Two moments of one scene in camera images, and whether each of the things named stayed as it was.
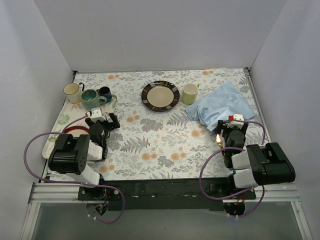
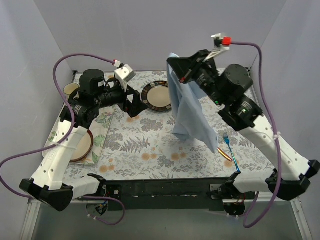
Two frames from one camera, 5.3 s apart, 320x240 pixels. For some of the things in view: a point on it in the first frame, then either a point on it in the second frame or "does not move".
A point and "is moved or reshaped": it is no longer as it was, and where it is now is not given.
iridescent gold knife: [218, 139] is moved or reshaped
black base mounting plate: [185, 195] does not move
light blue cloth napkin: [224, 101] is moved or reshaped
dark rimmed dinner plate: [160, 96] does not move
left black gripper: [107, 122] -> [128, 99]
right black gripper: [222, 125] -> [194, 67]
